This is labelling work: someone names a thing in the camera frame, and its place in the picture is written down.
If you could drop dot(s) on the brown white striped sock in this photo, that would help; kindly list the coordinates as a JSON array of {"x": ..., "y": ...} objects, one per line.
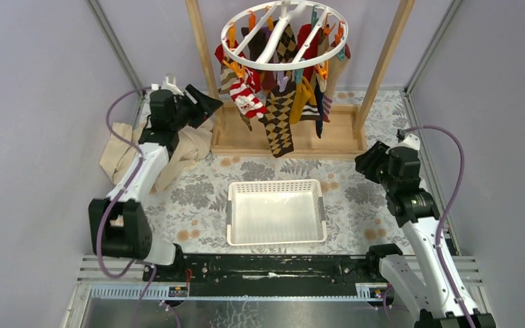
[{"x": 310, "y": 110}]

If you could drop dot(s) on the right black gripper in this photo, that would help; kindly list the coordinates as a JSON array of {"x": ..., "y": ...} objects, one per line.
[{"x": 365, "y": 163}]

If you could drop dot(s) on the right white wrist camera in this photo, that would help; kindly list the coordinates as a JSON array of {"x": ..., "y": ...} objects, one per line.
[{"x": 408, "y": 140}]

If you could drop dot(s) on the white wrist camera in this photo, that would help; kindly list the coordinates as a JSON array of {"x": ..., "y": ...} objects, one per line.
[
  {"x": 408, "y": 140},
  {"x": 170, "y": 84}
]

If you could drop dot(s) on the white round clip hanger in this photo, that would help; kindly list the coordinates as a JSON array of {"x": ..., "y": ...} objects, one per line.
[{"x": 279, "y": 52}]

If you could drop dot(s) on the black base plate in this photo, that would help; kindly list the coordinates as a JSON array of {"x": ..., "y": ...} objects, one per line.
[{"x": 269, "y": 275}]

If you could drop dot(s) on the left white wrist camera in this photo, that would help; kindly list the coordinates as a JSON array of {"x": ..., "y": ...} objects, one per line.
[{"x": 170, "y": 84}]

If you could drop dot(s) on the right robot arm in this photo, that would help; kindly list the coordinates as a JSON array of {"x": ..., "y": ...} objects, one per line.
[{"x": 437, "y": 297}]

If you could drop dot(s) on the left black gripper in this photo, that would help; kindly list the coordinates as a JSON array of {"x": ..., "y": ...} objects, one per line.
[{"x": 206, "y": 104}]

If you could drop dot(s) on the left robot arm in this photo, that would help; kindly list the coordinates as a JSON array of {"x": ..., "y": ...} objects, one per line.
[{"x": 119, "y": 226}]

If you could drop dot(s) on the brown yellow argyle sock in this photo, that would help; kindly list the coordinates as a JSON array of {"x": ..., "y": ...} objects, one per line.
[{"x": 276, "y": 121}]

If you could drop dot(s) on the mustard yellow sock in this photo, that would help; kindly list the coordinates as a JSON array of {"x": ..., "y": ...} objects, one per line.
[{"x": 299, "y": 101}]

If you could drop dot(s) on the white plastic basket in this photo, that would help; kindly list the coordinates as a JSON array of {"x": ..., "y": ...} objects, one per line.
[{"x": 275, "y": 213}]

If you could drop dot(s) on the navy sock beige red cuff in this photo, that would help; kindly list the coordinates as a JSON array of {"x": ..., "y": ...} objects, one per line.
[{"x": 318, "y": 94}]

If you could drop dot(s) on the beige crumpled cloth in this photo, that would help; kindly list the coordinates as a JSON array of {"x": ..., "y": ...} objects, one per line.
[{"x": 193, "y": 146}]

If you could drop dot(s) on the wooden hanging rack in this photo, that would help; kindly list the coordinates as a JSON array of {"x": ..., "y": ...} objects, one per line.
[{"x": 343, "y": 137}]

